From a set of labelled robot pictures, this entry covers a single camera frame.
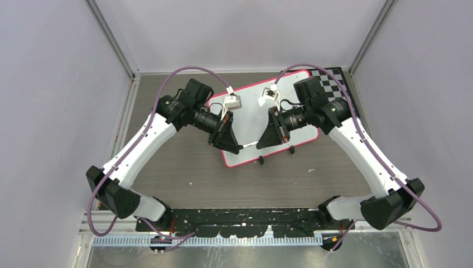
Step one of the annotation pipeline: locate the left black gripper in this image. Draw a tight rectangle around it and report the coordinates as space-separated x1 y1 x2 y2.
191 106 240 154

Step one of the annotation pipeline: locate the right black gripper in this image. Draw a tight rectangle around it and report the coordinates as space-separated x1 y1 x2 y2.
257 104 311 149

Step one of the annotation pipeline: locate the whiteboard marker pen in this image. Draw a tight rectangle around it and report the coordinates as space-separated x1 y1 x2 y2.
239 141 258 150

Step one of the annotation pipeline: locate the pink framed whiteboard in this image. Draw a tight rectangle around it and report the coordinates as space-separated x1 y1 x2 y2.
207 70 319 168

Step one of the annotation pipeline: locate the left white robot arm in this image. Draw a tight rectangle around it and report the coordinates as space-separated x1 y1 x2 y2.
86 79 242 231

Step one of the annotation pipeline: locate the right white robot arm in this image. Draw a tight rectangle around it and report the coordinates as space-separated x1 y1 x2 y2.
256 76 425 230

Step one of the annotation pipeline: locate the black white checkerboard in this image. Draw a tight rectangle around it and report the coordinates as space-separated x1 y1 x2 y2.
308 67 361 117

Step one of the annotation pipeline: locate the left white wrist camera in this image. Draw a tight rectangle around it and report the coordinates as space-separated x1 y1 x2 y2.
221 94 242 120

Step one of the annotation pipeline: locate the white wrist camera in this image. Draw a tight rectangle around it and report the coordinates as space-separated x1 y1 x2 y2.
221 94 242 120
258 83 281 109

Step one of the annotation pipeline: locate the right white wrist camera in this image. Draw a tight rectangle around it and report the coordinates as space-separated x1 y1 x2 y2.
258 83 281 109

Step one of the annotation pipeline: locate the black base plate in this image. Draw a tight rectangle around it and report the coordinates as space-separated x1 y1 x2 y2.
135 208 355 240

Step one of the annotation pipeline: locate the slotted cable duct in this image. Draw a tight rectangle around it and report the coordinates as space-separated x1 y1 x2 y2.
93 234 323 247

